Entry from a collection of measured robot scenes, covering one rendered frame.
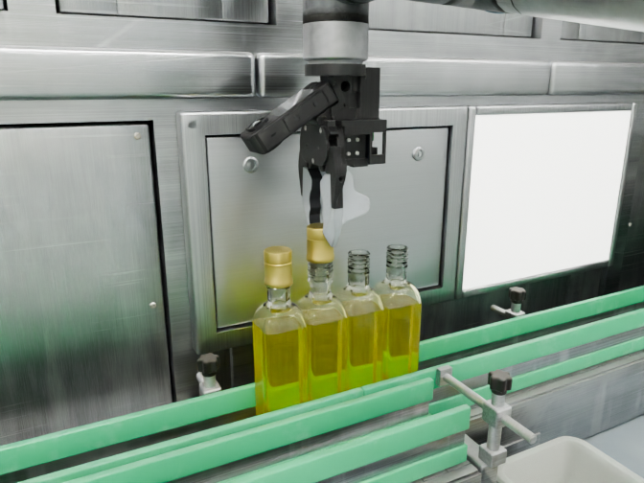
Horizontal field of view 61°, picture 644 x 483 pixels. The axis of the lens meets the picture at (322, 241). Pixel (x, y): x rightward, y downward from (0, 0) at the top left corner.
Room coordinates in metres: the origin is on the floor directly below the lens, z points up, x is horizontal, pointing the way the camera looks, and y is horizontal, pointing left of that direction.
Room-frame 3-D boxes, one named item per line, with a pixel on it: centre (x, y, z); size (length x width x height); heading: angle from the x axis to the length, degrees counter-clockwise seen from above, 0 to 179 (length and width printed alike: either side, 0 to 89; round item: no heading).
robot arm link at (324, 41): (0.66, -0.01, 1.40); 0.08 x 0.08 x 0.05
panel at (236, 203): (0.91, -0.22, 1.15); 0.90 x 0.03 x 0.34; 117
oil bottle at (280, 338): (0.63, 0.05, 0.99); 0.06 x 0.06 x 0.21; 26
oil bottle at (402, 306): (0.70, -0.10, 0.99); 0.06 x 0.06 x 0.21; 26
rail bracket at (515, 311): (0.91, -0.33, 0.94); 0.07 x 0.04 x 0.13; 27
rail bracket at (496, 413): (0.62, -0.21, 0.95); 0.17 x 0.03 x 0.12; 27
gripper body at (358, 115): (0.66, -0.02, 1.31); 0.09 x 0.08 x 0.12; 117
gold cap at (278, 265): (0.63, 0.05, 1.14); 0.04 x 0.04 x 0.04
